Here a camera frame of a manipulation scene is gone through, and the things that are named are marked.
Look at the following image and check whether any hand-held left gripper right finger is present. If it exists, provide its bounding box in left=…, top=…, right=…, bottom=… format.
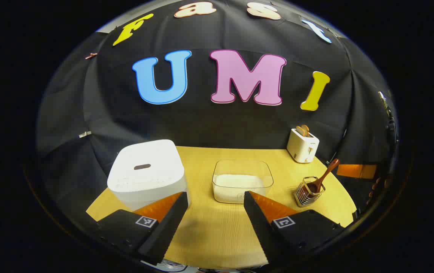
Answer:
left=244, top=191, right=344, bottom=266

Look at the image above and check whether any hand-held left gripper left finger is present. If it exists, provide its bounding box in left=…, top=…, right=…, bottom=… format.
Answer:
left=96, top=191, right=189, bottom=266

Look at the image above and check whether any brown wooden spoon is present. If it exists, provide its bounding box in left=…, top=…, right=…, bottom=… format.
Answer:
left=305, top=158, right=340, bottom=194

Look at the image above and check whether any white rice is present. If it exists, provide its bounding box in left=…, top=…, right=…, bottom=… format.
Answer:
left=213, top=174, right=267, bottom=203

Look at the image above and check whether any metal wire chopstick holder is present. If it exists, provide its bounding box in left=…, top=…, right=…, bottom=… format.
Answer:
left=294, top=176, right=326, bottom=207

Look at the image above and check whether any white rice cooker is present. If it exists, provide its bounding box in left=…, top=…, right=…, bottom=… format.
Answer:
left=107, top=139, right=189, bottom=212

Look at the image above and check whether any clear plastic container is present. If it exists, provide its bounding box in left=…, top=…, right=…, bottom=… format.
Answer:
left=212, top=160, right=274, bottom=204

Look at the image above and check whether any white toaster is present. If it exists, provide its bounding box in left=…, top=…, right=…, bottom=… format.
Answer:
left=287, top=128, right=319, bottom=164

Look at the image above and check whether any thin power cable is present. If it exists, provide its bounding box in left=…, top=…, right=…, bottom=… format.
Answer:
left=329, top=129, right=348, bottom=162

